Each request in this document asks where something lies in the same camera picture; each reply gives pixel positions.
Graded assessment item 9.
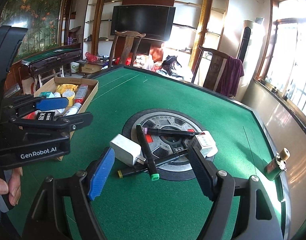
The wooden chair with cloth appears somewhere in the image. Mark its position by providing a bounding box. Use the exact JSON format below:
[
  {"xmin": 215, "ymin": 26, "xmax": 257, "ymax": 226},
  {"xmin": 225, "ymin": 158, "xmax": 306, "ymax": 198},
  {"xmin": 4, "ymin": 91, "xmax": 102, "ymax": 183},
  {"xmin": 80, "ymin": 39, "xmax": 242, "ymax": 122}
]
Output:
[{"xmin": 191, "ymin": 45, "xmax": 229, "ymax": 91}]

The black television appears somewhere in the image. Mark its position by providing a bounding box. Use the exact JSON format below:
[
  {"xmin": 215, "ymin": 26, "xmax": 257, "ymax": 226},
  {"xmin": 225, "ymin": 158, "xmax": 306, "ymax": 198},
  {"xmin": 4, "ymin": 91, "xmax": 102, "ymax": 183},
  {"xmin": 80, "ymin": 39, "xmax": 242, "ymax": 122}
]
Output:
[{"xmin": 111, "ymin": 5, "xmax": 176, "ymax": 41}]

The cardboard tray box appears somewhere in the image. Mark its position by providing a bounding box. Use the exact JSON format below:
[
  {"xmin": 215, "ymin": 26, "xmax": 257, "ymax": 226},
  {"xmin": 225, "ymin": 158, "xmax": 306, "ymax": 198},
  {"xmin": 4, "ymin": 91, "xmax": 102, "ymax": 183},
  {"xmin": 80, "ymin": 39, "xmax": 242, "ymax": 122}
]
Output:
[{"xmin": 19, "ymin": 77, "xmax": 98, "ymax": 162}]

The white air conditioner tower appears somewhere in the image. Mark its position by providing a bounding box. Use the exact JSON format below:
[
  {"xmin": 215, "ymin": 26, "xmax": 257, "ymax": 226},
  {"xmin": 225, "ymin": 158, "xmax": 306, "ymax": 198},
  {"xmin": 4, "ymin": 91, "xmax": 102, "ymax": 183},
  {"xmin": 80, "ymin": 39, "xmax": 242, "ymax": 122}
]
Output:
[{"xmin": 237, "ymin": 20, "xmax": 254, "ymax": 62}]

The black foil pouch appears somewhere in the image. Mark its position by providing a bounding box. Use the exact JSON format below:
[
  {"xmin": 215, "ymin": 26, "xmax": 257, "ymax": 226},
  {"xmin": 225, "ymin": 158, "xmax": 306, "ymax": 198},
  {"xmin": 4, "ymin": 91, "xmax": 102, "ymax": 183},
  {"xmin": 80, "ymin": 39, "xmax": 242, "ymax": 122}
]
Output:
[{"xmin": 36, "ymin": 111, "xmax": 55, "ymax": 121}]

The black marker green cap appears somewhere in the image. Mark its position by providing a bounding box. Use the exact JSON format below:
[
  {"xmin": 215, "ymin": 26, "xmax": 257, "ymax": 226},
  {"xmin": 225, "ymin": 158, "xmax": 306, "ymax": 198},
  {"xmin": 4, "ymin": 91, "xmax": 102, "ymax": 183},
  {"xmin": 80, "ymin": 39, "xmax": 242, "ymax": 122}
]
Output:
[{"xmin": 136, "ymin": 124, "xmax": 160, "ymax": 181}]

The yellow snack packet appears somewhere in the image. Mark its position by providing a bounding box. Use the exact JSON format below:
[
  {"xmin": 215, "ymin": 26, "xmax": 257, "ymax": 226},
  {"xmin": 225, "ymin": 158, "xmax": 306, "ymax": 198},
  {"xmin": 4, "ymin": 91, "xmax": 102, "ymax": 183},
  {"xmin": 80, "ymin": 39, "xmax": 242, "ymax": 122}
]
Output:
[{"xmin": 55, "ymin": 83, "xmax": 78, "ymax": 95}]

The clear case red spool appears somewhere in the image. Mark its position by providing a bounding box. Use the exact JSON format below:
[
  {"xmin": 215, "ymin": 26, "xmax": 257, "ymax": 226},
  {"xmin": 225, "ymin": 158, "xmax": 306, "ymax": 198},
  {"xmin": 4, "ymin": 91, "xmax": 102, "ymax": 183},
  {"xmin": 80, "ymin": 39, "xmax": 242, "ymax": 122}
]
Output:
[{"xmin": 23, "ymin": 110, "xmax": 40, "ymax": 120}]

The white power adapter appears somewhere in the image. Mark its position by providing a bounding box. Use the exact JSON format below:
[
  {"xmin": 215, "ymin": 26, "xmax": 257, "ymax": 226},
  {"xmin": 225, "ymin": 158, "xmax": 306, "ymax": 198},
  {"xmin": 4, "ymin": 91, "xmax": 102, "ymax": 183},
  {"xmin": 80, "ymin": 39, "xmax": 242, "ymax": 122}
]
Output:
[{"xmin": 110, "ymin": 134, "xmax": 146, "ymax": 167}]

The white bottle red cap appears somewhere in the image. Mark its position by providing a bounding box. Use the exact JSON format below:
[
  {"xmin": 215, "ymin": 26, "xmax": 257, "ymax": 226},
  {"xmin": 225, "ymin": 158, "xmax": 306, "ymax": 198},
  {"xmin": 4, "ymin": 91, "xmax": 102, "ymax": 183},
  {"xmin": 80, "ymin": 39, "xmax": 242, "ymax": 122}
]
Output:
[{"xmin": 189, "ymin": 131, "xmax": 218, "ymax": 158}]

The black pen yellow tip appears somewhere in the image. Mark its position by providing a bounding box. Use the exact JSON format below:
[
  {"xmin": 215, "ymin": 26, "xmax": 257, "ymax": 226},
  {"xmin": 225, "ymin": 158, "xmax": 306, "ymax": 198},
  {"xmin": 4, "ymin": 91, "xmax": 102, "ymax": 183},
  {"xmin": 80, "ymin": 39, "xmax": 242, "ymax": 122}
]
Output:
[{"xmin": 117, "ymin": 148, "xmax": 190, "ymax": 179}]

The person left hand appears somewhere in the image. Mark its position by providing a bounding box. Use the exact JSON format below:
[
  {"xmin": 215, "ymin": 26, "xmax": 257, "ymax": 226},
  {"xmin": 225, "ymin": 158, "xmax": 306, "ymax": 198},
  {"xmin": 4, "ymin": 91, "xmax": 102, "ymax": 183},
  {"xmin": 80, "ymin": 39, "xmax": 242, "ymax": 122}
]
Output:
[{"xmin": 0, "ymin": 167, "xmax": 23, "ymax": 206}]

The yellow round container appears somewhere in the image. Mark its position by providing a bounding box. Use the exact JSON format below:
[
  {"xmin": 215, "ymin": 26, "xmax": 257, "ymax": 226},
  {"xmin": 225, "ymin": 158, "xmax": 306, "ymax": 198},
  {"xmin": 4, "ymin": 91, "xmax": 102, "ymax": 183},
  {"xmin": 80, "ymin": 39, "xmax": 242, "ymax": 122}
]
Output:
[{"xmin": 62, "ymin": 90, "xmax": 75, "ymax": 107}]

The flower wall painting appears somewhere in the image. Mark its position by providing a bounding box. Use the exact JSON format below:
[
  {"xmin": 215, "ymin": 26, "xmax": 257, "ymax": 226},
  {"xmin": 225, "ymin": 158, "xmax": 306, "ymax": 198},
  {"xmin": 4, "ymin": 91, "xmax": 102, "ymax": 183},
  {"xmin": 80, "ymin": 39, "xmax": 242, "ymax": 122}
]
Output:
[{"xmin": 0, "ymin": 0, "xmax": 62, "ymax": 61}]

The green tin with cork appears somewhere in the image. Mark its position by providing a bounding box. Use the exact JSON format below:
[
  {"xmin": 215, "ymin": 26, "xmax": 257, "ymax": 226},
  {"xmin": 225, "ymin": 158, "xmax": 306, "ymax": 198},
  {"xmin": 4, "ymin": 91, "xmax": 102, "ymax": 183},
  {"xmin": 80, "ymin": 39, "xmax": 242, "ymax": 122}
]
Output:
[{"xmin": 264, "ymin": 148, "xmax": 290, "ymax": 181}]

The teal cartoon tissue pack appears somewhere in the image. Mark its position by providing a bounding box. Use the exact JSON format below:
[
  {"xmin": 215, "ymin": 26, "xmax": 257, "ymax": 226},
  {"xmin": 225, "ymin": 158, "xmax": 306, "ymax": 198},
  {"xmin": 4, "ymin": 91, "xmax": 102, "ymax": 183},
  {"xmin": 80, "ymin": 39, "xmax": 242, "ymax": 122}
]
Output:
[{"xmin": 39, "ymin": 92, "xmax": 61, "ymax": 99}]

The wooden chair left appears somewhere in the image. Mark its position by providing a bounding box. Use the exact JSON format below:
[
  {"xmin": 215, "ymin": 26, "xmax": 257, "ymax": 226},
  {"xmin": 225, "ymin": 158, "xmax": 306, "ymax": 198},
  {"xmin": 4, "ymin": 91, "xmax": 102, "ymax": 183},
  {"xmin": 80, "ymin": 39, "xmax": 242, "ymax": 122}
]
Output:
[{"xmin": 107, "ymin": 30, "xmax": 146, "ymax": 68}]

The purple cloth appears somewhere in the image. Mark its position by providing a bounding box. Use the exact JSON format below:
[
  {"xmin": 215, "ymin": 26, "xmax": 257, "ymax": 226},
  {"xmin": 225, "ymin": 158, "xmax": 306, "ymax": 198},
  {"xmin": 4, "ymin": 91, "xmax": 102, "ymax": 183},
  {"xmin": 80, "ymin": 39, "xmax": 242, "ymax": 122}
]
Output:
[{"xmin": 216, "ymin": 56, "xmax": 244, "ymax": 97}]

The round table centre panel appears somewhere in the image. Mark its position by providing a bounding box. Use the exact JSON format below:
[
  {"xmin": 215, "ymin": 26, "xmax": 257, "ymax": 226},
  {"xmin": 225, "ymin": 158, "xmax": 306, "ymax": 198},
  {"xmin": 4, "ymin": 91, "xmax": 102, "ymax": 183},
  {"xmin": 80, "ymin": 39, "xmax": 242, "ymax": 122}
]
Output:
[{"xmin": 122, "ymin": 108, "xmax": 205, "ymax": 181}]

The grey red carton box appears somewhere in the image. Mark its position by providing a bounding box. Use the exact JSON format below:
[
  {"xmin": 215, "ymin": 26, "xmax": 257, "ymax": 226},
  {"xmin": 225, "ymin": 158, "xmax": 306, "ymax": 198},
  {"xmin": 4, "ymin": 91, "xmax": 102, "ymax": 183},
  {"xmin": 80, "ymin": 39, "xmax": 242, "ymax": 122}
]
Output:
[{"xmin": 74, "ymin": 84, "xmax": 88, "ymax": 104}]

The white pill bottle red label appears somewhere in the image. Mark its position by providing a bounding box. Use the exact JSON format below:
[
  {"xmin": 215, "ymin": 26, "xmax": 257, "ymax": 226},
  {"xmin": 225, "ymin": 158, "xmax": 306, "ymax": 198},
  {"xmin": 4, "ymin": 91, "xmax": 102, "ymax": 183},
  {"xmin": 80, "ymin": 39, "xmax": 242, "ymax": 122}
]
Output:
[{"xmin": 63, "ymin": 102, "xmax": 82, "ymax": 116}]

